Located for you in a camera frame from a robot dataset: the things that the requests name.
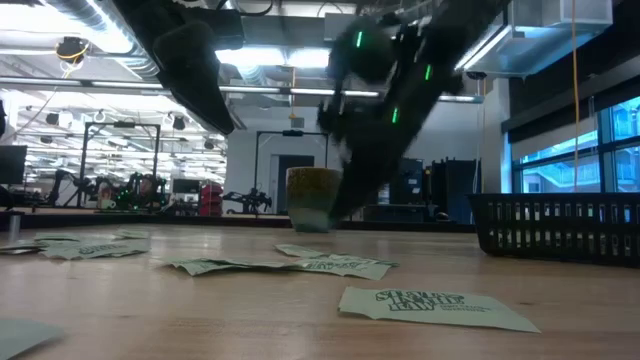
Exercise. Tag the black slotted plastic basket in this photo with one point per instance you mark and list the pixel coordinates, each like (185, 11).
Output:
(550, 230)

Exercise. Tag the rectangular metal ceiling duct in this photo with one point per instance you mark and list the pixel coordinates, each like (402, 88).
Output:
(525, 50)

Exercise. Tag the dark blue storage cabinet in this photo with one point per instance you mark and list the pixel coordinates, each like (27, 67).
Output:
(455, 190)

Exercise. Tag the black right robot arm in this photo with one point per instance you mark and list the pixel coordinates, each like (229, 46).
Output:
(465, 30)

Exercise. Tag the black round ceiling sensor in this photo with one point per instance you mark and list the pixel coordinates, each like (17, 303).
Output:
(71, 48)

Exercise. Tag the red tool cart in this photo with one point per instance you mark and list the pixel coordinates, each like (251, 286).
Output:
(211, 200)

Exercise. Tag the black background rig frame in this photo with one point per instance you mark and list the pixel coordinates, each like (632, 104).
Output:
(292, 133)
(83, 165)

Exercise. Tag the olive green ceramic mug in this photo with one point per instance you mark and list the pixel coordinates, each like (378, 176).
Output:
(310, 200)

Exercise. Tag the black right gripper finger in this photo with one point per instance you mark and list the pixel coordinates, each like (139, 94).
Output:
(372, 170)
(350, 175)

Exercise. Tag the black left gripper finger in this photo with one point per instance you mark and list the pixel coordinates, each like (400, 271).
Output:
(175, 60)
(207, 55)

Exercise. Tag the black storage cabinet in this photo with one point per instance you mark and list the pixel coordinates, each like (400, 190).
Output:
(410, 180)

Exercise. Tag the long ceiling light strip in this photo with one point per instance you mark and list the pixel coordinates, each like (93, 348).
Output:
(310, 92)

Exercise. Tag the ceiling dome camera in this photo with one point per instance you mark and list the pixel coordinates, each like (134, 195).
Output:
(476, 75)

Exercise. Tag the green Stevia sweetener packet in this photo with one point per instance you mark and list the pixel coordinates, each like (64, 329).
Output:
(20, 248)
(132, 234)
(120, 248)
(200, 267)
(300, 251)
(345, 270)
(20, 340)
(60, 251)
(370, 260)
(260, 264)
(425, 310)

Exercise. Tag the black computer monitor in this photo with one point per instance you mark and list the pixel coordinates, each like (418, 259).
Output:
(12, 165)

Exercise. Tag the window with dark frame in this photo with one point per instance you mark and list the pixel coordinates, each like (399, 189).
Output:
(560, 175)

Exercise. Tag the black background robot arm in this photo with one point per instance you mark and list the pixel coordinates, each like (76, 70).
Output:
(250, 200)

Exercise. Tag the black background robot arms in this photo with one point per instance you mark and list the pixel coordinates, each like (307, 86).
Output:
(125, 192)

